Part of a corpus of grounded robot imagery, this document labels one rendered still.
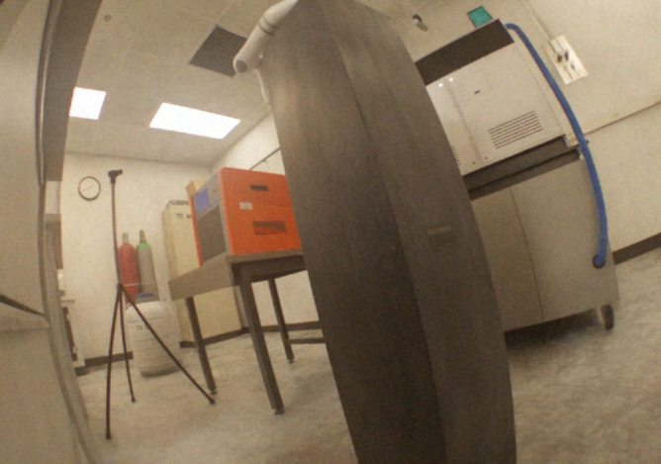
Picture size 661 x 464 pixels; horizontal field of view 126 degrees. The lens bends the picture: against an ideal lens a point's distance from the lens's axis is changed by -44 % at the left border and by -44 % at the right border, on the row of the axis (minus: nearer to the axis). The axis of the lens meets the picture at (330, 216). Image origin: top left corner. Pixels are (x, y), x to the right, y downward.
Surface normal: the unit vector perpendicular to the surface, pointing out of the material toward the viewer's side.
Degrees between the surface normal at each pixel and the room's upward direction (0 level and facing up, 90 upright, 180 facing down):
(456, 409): 90
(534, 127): 90
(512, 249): 90
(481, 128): 90
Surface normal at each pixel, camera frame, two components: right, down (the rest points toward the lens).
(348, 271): -0.79, 0.07
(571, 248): -0.63, 0.00
